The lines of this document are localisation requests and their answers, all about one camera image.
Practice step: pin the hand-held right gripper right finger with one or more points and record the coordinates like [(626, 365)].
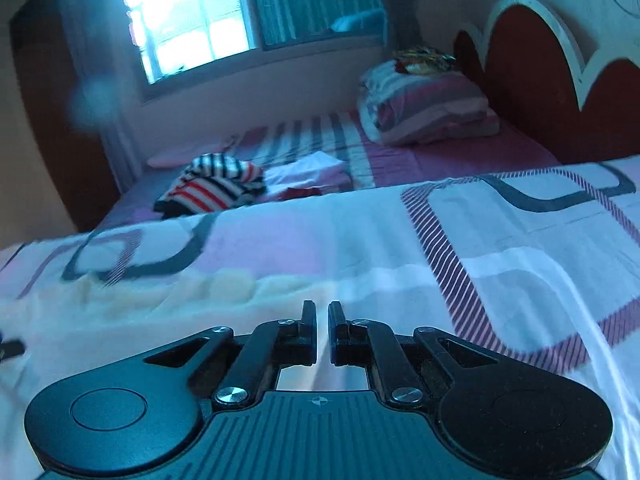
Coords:
[(336, 340)]

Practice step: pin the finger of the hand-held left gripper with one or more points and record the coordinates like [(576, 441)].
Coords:
[(11, 350)]

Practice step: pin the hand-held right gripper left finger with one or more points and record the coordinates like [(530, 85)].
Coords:
[(310, 340)]

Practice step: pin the white garment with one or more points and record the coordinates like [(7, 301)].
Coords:
[(200, 305)]

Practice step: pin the striped clothes pile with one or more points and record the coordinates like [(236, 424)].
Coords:
[(210, 185)]

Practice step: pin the red cloth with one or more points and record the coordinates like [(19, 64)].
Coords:
[(300, 193)]

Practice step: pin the white cloth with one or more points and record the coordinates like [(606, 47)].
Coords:
[(310, 172)]

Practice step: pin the purple striped bedsheet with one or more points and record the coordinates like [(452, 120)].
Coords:
[(400, 160)]

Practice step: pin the white patterned blanket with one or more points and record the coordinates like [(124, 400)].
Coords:
[(500, 240)]

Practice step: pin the brown wardrobe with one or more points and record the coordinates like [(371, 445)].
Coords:
[(55, 110)]

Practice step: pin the striped pillow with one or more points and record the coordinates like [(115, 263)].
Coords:
[(425, 105)]

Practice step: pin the printed cloth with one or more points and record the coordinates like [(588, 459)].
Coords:
[(422, 60)]

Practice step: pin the sheer curtain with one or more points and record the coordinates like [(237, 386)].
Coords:
[(95, 60)]

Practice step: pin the red heart-shaped headboard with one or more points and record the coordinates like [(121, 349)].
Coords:
[(540, 75)]

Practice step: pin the window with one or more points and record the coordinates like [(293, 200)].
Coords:
[(185, 15)]

